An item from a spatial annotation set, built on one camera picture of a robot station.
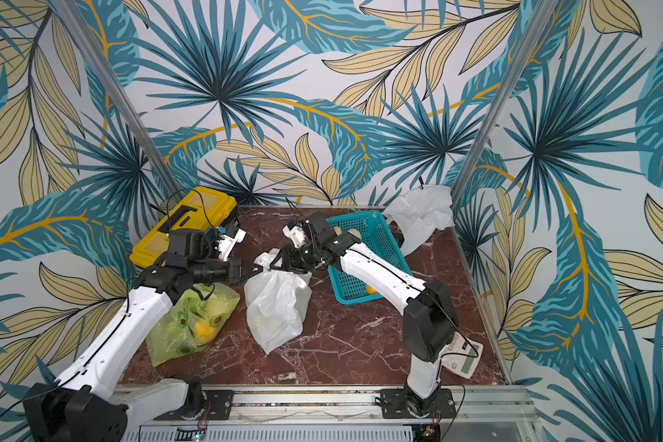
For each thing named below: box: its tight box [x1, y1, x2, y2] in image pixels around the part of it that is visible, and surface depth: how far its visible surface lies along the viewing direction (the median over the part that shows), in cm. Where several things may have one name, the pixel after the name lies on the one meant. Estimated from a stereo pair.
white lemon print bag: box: [244, 248, 314, 355], surface depth 77 cm
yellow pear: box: [194, 320, 218, 344], surface depth 81 cm
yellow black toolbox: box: [129, 186, 238, 268], surface depth 94 cm
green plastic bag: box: [146, 281, 241, 368], surface depth 81 cm
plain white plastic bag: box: [382, 184, 455, 256], surface depth 105 cm
